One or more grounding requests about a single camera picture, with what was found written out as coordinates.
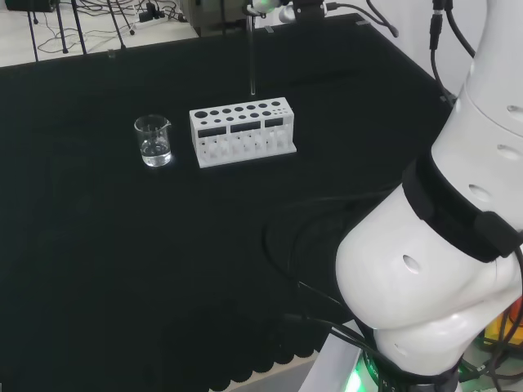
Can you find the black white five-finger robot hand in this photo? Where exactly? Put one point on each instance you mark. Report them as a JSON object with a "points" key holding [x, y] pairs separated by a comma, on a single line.
{"points": [[267, 5]]}

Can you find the clear glass rod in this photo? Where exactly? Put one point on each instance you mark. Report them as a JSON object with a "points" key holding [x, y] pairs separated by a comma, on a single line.
{"points": [[252, 57]]}

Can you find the white test tube rack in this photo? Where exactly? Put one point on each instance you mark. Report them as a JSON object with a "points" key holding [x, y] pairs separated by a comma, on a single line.
{"points": [[241, 130]]}

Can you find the clear glass beaker with liquid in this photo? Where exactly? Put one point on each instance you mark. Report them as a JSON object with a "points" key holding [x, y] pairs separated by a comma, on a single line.
{"points": [[153, 141]]}

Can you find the dark grey box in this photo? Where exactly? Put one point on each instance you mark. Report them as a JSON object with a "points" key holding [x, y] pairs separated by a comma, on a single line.
{"points": [[204, 16]]}

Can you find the white power strip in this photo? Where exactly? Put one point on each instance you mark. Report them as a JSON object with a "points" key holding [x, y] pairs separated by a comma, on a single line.
{"points": [[153, 17]]}

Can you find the black tripod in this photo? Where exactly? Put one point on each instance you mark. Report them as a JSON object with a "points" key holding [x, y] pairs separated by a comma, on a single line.
{"points": [[61, 28], [118, 24]]}

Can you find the clear cloth clip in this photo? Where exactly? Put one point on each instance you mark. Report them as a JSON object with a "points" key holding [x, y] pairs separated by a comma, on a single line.
{"points": [[110, 53]]}

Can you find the black bench cloth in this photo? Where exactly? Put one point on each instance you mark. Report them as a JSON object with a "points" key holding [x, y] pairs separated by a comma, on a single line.
{"points": [[122, 245]]}

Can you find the yellow stop button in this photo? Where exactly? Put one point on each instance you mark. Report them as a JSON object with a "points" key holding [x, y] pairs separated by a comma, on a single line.
{"points": [[496, 326]]}

